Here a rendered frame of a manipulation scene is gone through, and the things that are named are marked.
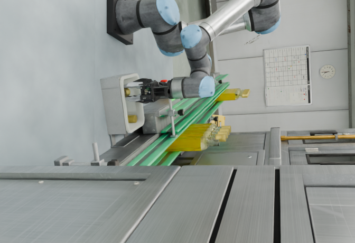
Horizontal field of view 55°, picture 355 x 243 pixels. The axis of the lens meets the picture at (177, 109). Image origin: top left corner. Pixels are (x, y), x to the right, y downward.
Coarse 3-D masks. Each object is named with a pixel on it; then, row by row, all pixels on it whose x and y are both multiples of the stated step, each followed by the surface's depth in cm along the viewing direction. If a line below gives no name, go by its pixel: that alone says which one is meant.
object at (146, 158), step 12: (228, 84) 316; (216, 96) 251; (204, 108) 208; (192, 120) 178; (168, 132) 159; (180, 132) 156; (156, 144) 141; (168, 144) 139; (144, 156) 127; (156, 156) 125
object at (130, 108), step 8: (120, 80) 129; (128, 80) 145; (120, 88) 129; (128, 88) 146; (136, 88) 145; (128, 104) 147; (136, 104) 146; (128, 112) 148; (136, 112) 147; (128, 128) 132; (136, 128) 139
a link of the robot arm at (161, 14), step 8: (144, 0) 139; (152, 0) 137; (160, 0) 136; (168, 0) 136; (144, 8) 137; (152, 8) 136; (160, 8) 135; (168, 8) 135; (176, 8) 142; (144, 16) 138; (152, 16) 137; (160, 16) 136; (168, 16) 136; (176, 16) 141; (144, 24) 141; (152, 24) 140; (160, 24) 139; (168, 24) 140; (176, 24) 144; (160, 32) 142; (168, 32) 142
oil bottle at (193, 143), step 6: (180, 138) 152; (186, 138) 151; (192, 138) 150; (198, 138) 149; (204, 138) 149; (174, 144) 152; (180, 144) 151; (186, 144) 150; (192, 144) 150; (198, 144) 149; (204, 144) 148; (168, 150) 153; (174, 150) 152; (180, 150) 152; (186, 150) 151; (192, 150) 150; (198, 150) 149
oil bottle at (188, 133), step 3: (183, 132) 160; (186, 132) 160; (189, 132) 159; (192, 132) 158; (195, 132) 158; (198, 132) 157; (201, 132) 157; (204, 132) 156; (207, 132) 156; (180, 135) 157; (183, 135) 156; (186, 135) 156; (189, 135) 155; (192, 135) 155; (195, 135) 154; (198, 135) 154; (201, 135) 154; (204, 135) 153; (207, 135) 154
